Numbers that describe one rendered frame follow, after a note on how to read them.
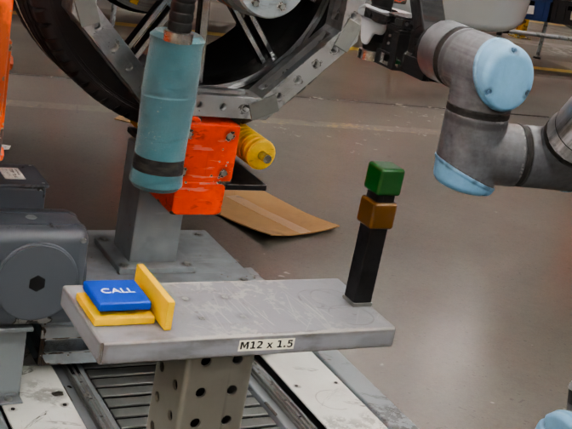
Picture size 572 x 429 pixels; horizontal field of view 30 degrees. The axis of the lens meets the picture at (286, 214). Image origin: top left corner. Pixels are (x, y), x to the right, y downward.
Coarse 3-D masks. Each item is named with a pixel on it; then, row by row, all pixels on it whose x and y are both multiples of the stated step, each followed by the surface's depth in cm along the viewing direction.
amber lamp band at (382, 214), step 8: (368, 200) 149; (360, 208) 150; (368, 208) 149; (376, 208) 147; (384, 208) 148; (392, 208) 149; (360, 216) 150; (368, 216) 148; (376, 216) 148; (384, 216) 148; (392, 216) 149; (368, 224) 148; (376, 224) 148; (384, 224) 149; (392, 224) 150
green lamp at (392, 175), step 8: (368, 168) 149; (376, 168) 147; (384, 168) 146; (392, 168) 147; (400, 168) 148; (368, 176) 149; (376, 176) 147; (384, 176) 146; (392, 176) 147; (400, 176) 147; (368, 184) 149; (376, 184) 147; (384, 184) 146; (392, 184) 147; (400, 184) 148; (376, 192) 147; (384, 192) 147; (392, 192) 148
